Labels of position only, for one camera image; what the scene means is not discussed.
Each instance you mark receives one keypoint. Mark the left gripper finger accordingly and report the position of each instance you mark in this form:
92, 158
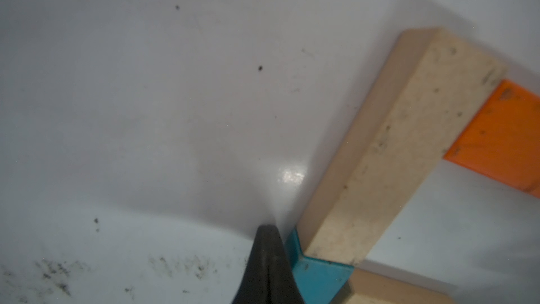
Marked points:
268, 278

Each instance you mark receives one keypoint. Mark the teal wooden block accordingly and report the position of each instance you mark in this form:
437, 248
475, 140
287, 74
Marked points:
318, 281

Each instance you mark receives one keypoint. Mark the natural block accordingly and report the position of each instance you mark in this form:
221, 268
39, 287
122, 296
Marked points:
365, 287
431, 85

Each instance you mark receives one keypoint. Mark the orange block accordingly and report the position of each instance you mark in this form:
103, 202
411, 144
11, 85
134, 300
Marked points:
502, 140

